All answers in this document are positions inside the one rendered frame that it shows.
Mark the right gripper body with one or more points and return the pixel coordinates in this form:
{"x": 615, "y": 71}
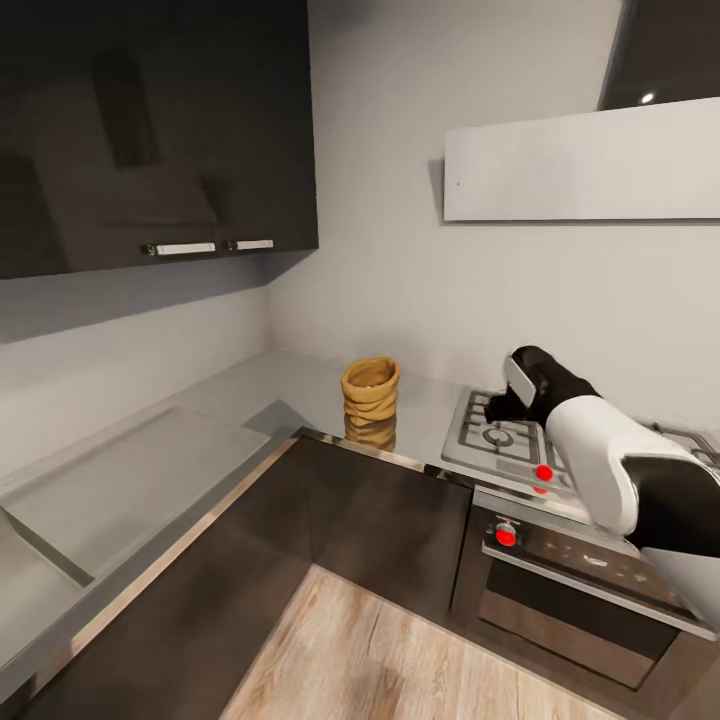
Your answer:
{"x": 509, "y": 408}

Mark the popcorn bag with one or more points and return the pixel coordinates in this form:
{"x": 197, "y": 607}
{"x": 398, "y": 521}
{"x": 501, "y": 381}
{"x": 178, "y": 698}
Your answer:
{"x": 370, "y": 390}

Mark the range hood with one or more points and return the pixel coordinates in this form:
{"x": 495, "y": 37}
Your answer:
{"x": 653, "y": 153}

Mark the burner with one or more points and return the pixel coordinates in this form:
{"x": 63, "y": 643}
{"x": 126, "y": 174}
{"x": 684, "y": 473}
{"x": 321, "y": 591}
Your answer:
{"x": 521, "y": 450}

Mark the cabinet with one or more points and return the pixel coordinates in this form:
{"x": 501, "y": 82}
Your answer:
{"x": 145, "y": 132}

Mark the oven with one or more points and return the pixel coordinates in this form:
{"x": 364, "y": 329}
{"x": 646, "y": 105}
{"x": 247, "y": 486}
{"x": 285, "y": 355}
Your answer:
{"x": 581, "y": 603}

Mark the drop in sink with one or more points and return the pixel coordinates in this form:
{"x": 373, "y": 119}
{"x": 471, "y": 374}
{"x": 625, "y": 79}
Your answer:
{"x": 64, "y": 533}

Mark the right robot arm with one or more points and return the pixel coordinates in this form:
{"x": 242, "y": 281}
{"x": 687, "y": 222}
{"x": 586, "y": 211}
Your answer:
{"x": 633, "y": 483}

